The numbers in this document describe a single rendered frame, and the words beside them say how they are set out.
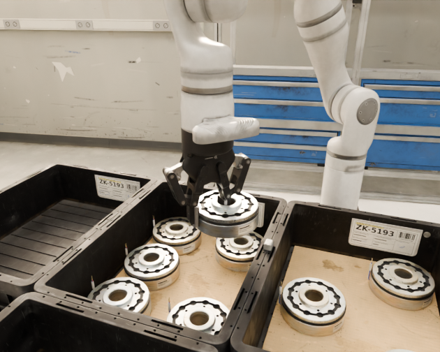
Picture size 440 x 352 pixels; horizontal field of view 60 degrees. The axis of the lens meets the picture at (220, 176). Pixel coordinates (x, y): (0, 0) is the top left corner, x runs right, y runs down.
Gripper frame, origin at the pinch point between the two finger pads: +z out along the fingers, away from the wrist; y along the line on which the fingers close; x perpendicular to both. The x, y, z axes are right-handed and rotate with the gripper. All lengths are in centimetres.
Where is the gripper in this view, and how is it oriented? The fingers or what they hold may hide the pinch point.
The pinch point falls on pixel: (208, 211)
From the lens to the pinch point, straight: 60.1
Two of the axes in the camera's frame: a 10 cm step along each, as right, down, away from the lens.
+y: -9.0, 1.8, -3.9
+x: 4.3, 3.8, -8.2
